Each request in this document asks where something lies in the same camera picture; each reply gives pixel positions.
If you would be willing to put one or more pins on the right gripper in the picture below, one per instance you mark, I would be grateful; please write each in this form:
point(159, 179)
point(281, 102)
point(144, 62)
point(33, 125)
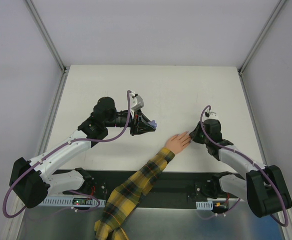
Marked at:
point(195, 136)

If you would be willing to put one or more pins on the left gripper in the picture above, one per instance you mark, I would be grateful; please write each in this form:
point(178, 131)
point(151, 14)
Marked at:
point(134, 125)

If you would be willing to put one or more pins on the purple nail polish bottle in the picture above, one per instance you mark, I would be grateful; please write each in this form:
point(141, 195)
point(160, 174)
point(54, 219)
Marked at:
point(152, 124)

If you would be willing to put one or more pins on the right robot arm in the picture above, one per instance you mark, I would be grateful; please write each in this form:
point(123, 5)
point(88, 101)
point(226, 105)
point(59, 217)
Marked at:
point(262, 186)

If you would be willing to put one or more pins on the yellow plaid sleeve forearm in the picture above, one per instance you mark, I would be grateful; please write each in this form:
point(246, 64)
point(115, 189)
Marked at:
point(127, 196)

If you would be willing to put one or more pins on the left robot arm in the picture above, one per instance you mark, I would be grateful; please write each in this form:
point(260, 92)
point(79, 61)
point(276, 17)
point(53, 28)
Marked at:
point(33, 180)

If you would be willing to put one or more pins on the mannequin hand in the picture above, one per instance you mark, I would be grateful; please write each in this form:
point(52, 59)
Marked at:
point(178, 142)

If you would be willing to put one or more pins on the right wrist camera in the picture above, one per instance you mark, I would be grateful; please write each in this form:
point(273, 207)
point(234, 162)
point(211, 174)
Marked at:
point(210, 115)

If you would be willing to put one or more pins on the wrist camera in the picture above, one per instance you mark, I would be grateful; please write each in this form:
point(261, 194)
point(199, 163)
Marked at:
point(136, 102)
point(210, 115)

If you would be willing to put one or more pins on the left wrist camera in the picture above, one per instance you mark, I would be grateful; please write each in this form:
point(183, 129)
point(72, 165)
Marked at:
point(136, 102)

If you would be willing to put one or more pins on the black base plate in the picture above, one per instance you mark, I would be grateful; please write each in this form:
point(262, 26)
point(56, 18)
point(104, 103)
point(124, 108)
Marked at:
point(168, 190)

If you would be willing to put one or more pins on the right white cable duct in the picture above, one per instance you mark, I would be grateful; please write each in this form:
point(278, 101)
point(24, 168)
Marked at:
point(204, 205)

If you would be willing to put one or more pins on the white cable duct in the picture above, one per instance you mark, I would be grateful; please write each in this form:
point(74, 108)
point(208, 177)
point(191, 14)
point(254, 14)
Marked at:
point(204, 205)
point(70, 201)

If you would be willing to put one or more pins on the right aluminium frame post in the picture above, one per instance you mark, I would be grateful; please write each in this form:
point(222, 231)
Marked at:
point(262, 35)

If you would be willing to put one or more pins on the aluminium frame post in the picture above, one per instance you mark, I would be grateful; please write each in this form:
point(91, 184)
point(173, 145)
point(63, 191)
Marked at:
point(262, 35)
point(45, 34)

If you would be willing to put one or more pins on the left white cable duct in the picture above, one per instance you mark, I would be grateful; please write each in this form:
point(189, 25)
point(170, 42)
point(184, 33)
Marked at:
point(70, 201)

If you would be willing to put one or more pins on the left aluminium frame post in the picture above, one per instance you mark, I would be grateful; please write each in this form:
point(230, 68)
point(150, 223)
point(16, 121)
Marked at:
point(45, 34)

